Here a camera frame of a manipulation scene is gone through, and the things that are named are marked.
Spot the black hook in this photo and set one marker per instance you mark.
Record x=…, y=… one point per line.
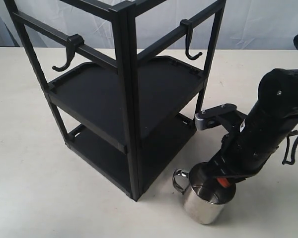
x=72, y=44
x=189, y=33

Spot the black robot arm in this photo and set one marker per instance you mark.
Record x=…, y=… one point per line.
x=278, y=97

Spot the black metal shelf rack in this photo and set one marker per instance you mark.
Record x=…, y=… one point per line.
x=122, y=115

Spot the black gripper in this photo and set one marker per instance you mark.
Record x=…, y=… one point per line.
x=250, y=142

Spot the stainless steel mug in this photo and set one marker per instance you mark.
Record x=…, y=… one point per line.
x=203, y=197

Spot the white backdrop cloth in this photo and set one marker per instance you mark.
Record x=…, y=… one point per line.
x=246, y=24

